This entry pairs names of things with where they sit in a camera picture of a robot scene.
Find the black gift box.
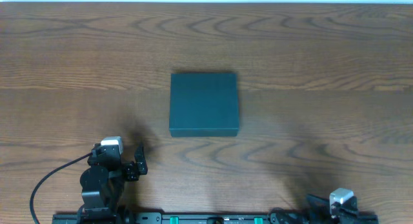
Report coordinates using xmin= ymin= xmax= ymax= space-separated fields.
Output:
xmin=169 ymin=73 xmax=239 ymax=137

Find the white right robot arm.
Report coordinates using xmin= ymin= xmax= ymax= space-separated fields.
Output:
xmin=268 ymin=195 xmax=371 ymax=224

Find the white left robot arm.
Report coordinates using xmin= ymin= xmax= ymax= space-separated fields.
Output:
xmin=76 ymin=143 xmax=148 ymax=224

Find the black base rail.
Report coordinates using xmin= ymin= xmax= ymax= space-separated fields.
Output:
xmin=52 ymin=212 xmax=379 ymax=224

